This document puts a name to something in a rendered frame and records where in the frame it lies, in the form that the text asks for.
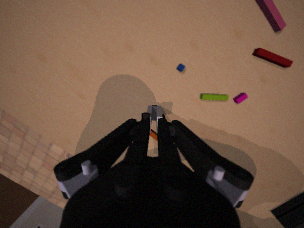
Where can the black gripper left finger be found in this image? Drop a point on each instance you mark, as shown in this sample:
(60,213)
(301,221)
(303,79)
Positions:
(78,170)

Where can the orange rod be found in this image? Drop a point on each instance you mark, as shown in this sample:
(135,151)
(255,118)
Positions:
(153,134)

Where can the lime green rod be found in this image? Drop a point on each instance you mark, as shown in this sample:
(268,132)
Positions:
(214,97)

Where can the short magenta rod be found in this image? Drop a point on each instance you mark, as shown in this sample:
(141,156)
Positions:
(240,98)

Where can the grey rod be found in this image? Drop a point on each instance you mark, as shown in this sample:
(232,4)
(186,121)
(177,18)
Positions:
(154,112)

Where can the dark red rod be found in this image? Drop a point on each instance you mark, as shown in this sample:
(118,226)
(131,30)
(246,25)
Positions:
(271,57)

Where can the pink rod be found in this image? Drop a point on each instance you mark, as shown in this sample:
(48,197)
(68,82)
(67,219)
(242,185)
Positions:
(272,14)

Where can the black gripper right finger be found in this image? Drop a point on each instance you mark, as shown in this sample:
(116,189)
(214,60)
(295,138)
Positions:
(228,178)

